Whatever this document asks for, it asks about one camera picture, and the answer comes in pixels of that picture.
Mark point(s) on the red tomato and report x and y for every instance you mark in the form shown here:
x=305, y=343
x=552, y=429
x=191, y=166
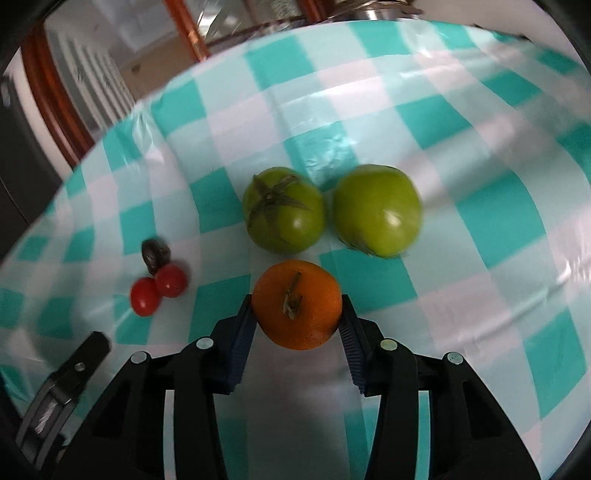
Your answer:
x=170, y=281
x=144, y=297

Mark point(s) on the wooden glass cabinet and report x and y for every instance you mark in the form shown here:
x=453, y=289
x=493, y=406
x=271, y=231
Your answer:
x=87, y=63

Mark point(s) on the green tomato with stem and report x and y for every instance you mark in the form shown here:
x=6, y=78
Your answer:
x=284, y=212

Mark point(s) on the smooth green tomato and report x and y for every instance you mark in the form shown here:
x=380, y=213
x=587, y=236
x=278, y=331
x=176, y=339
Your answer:
x=376, y=209

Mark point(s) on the teal pink checkered tablecloth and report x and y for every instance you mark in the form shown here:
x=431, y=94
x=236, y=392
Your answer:
x=440, y=173

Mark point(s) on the dark purple passion fruit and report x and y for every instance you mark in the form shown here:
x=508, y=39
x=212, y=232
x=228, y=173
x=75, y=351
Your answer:
x=155, y=254

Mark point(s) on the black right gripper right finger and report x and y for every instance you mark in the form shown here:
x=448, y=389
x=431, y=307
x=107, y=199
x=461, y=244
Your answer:
x=442, y=400

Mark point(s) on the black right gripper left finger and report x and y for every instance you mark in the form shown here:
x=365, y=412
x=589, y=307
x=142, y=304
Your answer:
x=122, y=435

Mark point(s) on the orange tangerine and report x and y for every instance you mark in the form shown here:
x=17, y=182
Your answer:
x=297, y=304

